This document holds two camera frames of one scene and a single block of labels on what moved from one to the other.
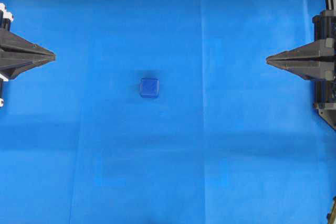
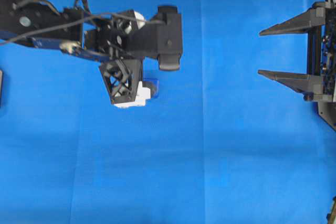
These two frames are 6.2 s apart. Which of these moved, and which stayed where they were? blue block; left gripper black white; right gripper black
Moved: right gripper black; left gripper black white
Stayed: blue block
